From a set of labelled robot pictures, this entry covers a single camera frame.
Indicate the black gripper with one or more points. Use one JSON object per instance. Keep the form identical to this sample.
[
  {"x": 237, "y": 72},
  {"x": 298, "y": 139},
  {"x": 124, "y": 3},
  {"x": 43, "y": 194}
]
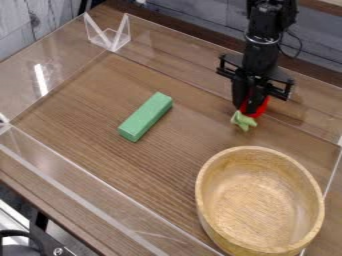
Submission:
[{"x": 274, "y": 83}]

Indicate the red plush strawberry toy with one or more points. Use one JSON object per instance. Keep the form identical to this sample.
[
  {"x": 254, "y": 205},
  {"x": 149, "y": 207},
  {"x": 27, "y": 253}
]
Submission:
[{"x": 250, "y": 108}]

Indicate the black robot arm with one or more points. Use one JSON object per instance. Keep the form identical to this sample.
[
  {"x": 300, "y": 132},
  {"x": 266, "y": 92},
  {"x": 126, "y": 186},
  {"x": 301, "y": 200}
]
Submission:
[{"x": 270, "y": 18}]

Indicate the green rectangular block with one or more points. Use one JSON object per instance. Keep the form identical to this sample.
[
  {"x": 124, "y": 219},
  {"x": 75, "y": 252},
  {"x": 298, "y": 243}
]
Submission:
[{"x": 145, "y": 117}]

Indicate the wooden bowl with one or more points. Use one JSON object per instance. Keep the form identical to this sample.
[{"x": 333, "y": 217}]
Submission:
[{"x": 259, "y": 202}]

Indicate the clear acrylic table enclosure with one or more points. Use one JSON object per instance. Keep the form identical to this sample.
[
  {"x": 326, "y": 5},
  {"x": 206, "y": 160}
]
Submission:
[{"x": 123, "y": 194}]

